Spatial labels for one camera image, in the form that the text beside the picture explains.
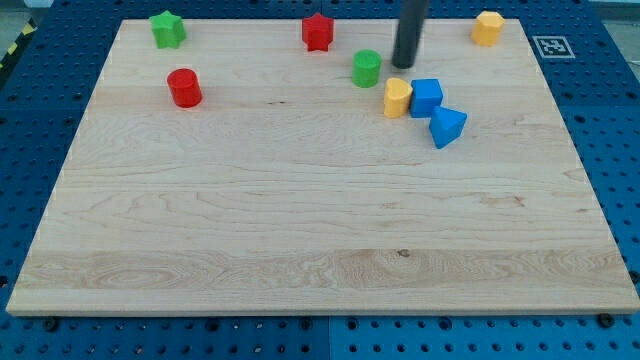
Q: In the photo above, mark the black cylindrical robot arm tip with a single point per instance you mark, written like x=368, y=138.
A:
x=408, y=34

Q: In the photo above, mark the light wooden board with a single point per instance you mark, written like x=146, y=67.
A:
x=286, y=191

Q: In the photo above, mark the yellow half-round block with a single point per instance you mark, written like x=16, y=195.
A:
x=397, y=96

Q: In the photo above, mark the green cylinder block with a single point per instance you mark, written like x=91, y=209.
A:
x=366, y=68

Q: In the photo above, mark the blue triangle block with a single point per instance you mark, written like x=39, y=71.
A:
x=446, y=125

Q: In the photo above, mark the blue cube block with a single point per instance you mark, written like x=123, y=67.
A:
x=427, y=94

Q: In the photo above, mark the red star block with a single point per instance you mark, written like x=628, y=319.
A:
x=317, y=32

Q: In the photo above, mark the red cylinder block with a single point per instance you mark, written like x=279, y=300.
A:
x=184, y=87

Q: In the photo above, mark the green star block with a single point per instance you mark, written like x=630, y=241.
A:
x=168, y=30

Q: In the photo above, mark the yellow hexagon block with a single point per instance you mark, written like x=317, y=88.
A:
x=487, y=28

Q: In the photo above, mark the white fiducial marker tag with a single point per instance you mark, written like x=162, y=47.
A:
x=553, y=47

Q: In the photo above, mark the black bolt left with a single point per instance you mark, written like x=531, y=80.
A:
x=50, y=324

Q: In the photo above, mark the black bolt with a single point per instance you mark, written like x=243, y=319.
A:
x=605, y=320
x=50, y=324

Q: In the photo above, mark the black bolt right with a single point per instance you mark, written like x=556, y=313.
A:
x=605, y=320

